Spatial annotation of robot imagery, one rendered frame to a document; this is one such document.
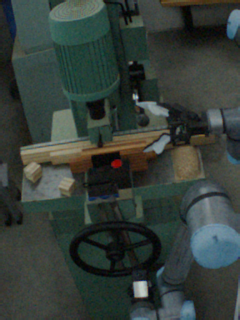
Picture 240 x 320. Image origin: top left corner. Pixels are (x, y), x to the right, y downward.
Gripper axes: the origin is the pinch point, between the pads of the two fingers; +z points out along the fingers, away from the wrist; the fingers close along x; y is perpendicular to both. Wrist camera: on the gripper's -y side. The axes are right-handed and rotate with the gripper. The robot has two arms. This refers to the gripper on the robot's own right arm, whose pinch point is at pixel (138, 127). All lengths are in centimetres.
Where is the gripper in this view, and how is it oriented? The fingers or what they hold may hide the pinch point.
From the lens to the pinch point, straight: 170.1
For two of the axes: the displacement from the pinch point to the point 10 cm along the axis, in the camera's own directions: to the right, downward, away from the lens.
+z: -9.9, 1.3, 0.5
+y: 0.2, 5.2, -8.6
